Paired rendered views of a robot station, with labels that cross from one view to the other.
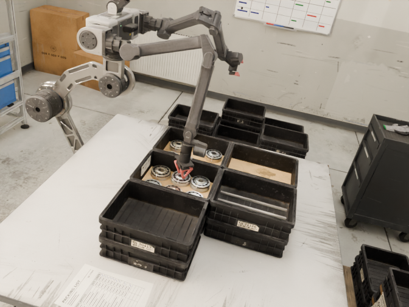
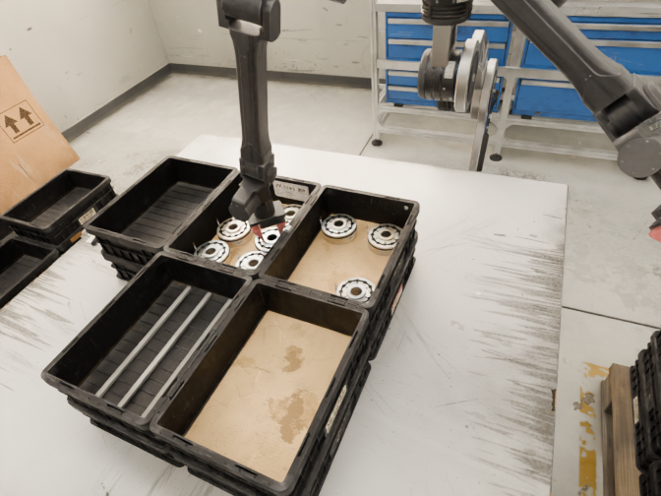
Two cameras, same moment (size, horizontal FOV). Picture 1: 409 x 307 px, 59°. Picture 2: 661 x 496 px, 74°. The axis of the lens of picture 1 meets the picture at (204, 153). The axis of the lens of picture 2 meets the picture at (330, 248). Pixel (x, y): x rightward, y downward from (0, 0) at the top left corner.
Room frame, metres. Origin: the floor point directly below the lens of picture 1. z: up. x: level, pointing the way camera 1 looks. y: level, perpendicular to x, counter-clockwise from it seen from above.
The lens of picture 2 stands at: (2.04, -0.74, 1.70)
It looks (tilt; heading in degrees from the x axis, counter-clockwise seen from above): 44 degrees down; 110
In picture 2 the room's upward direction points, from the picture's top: 8 degrees counter-clockwise
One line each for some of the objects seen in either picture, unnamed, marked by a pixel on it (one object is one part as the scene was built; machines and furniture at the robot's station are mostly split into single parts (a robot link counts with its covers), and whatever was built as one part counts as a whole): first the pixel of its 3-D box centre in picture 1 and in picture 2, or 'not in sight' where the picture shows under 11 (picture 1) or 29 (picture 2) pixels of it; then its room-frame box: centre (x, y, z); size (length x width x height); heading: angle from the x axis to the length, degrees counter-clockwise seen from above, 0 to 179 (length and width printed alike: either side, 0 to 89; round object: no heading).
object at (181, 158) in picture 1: (184, 157); (263, 207); (1.56, 0.09, 0.98); 0.10 x 0.07 x 0.07; 34
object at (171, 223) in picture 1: (155, 220); (171, 212); (1.19, 0.16, 0.87); 0.40 x 0.30 x 0.11; 81
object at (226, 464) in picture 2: (262, 164); (269, 367); (1.72, -0.33, 0.92); 0.40 x 0.30 x 0.02; 81
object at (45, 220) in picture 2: not in sight; (80, 231); (0.29, 0.48, 0.37); 0.40 x 0.30 x 0.45; 83
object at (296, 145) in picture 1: (278, 158); not in sight; (2.77, -0.65, 0.37); 0.40 x 0.30 x 0.45; 83
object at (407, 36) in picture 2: not in sight; (443, 64); (1.90, 2.00, 0.60); 0.72 x 0.03 x 0.56; 173
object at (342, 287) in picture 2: (213, 153); (356, 292); (1.84, -0.05, 0.86); 0.10 x 0.10 x 0.01
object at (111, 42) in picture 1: (114, 43); not in sight; (1.71, 0.52, 1.45); 0.09 x 0.08 x 0.12; 173
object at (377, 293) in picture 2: (193, 146); (343, 240); (1.79, 0.07, 0.92); 0.40 x 0.30 x 0.02; 81
